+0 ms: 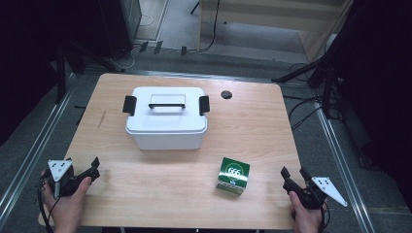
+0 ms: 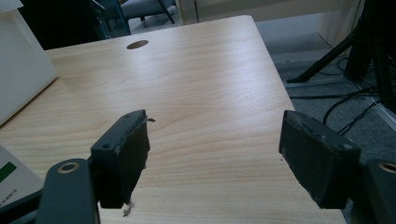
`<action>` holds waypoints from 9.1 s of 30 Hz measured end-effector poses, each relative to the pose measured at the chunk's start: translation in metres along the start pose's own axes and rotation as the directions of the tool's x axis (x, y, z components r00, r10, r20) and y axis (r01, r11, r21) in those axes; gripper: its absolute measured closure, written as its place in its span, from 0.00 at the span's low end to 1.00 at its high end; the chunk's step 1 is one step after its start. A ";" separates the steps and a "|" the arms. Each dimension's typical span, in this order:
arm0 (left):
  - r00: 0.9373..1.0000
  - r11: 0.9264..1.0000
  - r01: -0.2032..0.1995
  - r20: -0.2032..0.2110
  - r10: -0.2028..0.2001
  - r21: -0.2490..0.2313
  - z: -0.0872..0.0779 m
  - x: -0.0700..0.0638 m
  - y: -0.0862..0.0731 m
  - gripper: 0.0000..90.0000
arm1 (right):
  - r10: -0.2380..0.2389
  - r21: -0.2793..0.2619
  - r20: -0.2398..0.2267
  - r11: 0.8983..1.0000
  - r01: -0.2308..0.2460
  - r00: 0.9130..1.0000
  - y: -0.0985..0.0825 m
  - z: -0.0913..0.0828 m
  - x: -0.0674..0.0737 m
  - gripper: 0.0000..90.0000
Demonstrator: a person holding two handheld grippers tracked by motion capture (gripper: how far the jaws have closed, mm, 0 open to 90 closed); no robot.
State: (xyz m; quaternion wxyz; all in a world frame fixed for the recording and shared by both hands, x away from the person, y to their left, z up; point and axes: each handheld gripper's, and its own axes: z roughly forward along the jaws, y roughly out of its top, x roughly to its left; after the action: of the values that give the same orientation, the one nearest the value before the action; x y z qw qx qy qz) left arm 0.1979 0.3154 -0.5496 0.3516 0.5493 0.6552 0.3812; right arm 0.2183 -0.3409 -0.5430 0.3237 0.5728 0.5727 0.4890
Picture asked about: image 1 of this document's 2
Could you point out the white plastic storage box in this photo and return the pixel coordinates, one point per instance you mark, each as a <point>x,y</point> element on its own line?
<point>168,140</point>

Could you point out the green cardboard box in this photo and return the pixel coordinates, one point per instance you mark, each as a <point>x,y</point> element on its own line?
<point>233,176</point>

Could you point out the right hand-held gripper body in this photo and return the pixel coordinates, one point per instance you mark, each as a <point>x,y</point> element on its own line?
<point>325,187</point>

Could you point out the black metal stand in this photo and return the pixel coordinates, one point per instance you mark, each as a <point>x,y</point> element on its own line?
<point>327,84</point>
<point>61,77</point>

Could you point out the person's left hand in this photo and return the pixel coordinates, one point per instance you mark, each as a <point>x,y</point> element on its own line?
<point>66,210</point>

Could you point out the silver metal floor rail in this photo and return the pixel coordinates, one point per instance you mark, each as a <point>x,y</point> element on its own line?
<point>35,152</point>
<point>343,168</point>

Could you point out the person's right hand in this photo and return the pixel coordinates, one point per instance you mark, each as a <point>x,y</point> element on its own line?
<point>307,220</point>

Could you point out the dark cabinet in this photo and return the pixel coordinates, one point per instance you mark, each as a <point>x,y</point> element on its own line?
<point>120,22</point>

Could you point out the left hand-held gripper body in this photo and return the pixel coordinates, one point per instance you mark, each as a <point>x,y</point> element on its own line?
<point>60,170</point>

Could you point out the black tape strip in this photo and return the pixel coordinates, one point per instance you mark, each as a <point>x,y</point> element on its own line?
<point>158,47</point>
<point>183,50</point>
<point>143,46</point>

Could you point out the light wooden cabinet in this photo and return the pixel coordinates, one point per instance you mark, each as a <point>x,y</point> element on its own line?
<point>268,13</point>

